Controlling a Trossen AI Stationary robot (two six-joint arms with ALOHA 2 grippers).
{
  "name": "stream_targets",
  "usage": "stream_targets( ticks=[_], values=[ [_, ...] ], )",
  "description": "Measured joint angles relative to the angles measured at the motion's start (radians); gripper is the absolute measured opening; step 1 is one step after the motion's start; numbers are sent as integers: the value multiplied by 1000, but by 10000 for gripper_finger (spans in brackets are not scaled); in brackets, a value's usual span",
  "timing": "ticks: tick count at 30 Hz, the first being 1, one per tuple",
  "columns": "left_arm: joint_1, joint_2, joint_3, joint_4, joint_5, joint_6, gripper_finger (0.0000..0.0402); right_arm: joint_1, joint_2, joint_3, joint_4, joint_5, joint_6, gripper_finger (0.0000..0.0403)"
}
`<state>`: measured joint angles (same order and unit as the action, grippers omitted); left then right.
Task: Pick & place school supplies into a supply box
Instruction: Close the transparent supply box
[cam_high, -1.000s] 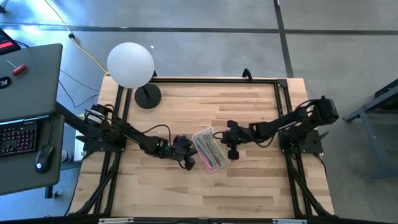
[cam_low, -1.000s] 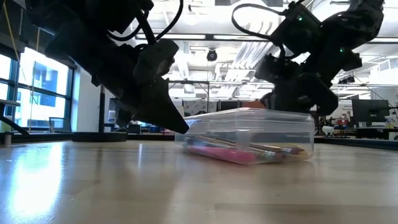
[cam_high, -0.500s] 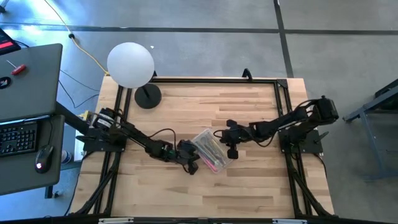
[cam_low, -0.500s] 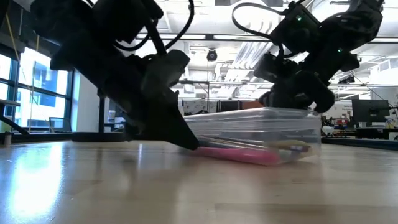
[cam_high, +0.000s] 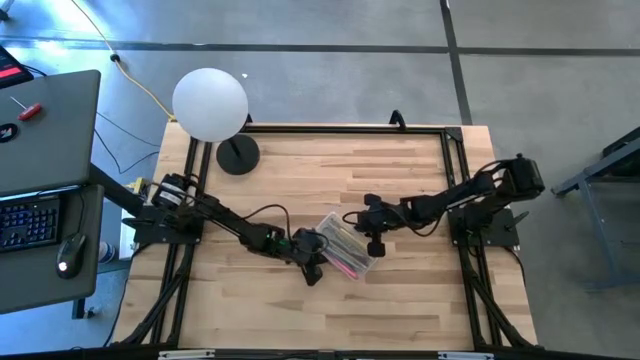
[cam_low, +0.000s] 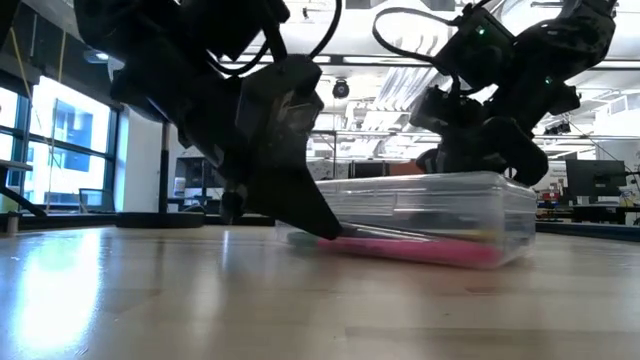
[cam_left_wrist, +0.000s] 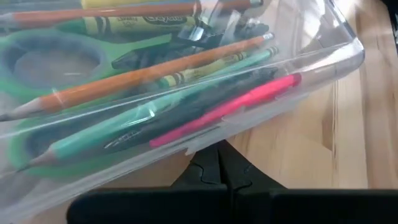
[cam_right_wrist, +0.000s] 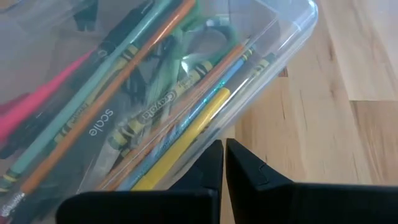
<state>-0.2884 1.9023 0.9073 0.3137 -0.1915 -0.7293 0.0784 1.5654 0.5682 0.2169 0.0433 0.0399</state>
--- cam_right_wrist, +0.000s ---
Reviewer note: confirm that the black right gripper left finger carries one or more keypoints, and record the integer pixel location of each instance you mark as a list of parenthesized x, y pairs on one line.
[(171, 208)]

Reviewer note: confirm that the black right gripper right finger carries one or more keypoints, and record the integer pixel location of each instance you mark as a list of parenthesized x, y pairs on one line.
[(295, 205)]

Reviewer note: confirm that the yellow marker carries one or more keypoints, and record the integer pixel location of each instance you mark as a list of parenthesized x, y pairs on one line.
[(186, 137)]

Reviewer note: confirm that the dark green crayon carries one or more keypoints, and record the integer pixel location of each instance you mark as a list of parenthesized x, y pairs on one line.
[(161, 105)]

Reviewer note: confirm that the blue crayon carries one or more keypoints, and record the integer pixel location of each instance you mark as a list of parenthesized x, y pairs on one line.
[(202, 102)]

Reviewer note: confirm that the teal pencil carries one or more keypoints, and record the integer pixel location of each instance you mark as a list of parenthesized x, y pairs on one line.
[(72, 105)]

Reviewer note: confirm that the pink highlighter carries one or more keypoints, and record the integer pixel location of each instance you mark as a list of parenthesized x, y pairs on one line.
[(31, 105)]

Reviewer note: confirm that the clear plastic supply box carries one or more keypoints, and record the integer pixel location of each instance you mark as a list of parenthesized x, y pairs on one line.
[(286, 31)]

